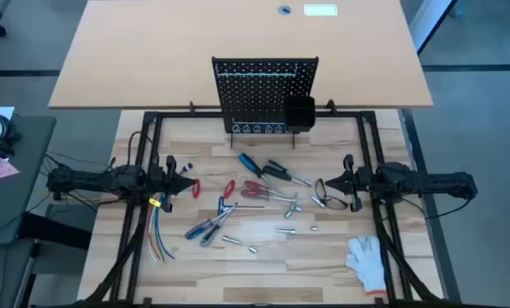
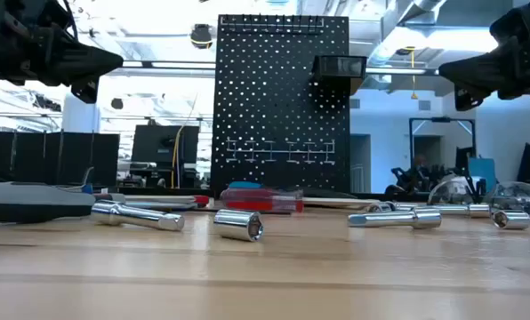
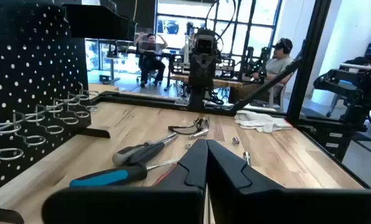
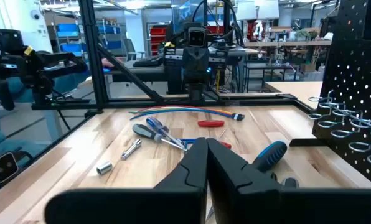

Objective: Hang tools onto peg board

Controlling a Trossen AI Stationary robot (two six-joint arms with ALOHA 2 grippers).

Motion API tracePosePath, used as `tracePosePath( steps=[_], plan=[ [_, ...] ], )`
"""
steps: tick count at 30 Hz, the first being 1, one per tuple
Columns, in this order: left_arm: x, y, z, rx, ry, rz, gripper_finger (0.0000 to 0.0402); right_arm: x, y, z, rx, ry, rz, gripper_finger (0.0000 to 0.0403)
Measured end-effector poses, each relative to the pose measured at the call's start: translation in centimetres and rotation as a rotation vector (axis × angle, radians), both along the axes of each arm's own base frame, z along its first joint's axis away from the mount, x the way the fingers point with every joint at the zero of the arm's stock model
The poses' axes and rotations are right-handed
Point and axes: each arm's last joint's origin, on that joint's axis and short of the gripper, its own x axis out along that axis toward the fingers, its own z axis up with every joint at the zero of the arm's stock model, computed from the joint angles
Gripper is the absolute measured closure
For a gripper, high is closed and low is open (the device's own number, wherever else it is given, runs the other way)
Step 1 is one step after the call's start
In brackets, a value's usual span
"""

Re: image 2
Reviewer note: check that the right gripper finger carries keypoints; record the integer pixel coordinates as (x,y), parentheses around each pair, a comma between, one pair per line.
(478,69)
(465,98)

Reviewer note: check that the blue chair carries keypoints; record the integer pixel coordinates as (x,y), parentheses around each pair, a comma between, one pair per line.
(483,171)

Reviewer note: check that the white round column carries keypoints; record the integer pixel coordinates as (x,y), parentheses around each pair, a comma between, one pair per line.
(80,113)

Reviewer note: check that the black computer monitor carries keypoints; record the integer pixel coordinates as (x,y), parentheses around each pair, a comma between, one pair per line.
(158,142)

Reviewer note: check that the large short chrome socket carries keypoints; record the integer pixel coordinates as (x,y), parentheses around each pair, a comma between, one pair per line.
(234,224)

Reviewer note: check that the large grey black screwdriver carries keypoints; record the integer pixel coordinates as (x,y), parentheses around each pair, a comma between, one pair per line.
(34,200)

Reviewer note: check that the chrome socket extension bar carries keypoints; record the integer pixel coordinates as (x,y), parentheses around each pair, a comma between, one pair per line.
(136,216)
(460,210)

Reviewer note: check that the silver ceiling duct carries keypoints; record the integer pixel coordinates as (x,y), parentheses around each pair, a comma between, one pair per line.
(398,40)

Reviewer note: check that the long chrome deep socket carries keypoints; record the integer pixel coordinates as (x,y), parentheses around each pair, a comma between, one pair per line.
(394,218)

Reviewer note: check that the black pegboard bin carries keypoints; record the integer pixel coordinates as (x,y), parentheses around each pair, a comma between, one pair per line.
(340,66)

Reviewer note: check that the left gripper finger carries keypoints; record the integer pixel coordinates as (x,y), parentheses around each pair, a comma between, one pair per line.
(86,91)
(82,64)

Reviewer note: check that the black stand frame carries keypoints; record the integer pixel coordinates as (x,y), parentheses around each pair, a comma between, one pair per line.
(440,119)

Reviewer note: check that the black partition panels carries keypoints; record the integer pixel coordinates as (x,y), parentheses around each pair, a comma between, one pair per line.
(47,155)

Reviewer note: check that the person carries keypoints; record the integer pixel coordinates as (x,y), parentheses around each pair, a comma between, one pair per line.
(419,164)

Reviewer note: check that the black metal pegboard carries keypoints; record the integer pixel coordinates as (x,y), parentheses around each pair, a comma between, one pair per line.
(283,115)

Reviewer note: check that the clear safety glasses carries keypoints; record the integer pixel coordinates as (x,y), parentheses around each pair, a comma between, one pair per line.
(520,195)

